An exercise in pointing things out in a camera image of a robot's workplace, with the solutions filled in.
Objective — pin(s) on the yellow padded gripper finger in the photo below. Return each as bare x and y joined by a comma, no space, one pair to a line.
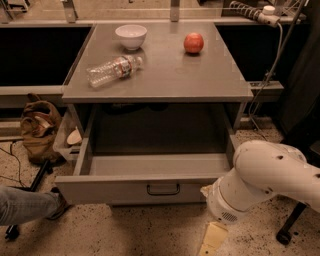
214,236

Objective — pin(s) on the grey top drawer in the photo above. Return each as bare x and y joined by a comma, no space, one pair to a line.
122,180

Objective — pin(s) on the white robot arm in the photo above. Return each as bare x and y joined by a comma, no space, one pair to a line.
261,170

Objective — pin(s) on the grey drawer cabinet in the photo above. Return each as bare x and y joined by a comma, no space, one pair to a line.
175,104

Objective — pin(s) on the black office chair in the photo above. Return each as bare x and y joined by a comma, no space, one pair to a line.
300,103

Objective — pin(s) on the dark shoe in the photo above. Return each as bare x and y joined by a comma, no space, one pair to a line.
63,206

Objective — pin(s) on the clear plastic storage bin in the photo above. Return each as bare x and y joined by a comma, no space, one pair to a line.
68,139

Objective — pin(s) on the clear plastic water bottle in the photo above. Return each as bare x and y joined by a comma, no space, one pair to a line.
120,68

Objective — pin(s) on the red apple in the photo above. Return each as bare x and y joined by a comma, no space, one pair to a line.
193,43

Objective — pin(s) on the person's leg in jeans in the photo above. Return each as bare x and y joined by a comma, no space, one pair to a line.
18,206

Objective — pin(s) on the brown fabric bag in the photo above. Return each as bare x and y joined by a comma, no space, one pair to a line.
39,124

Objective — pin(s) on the white ceramic bowl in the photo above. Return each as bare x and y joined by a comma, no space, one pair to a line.
131,36

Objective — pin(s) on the black drawer handle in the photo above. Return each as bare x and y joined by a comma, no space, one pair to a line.
163,189

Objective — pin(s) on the white ribbed hose fixture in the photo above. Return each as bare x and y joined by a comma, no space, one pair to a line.
265,16

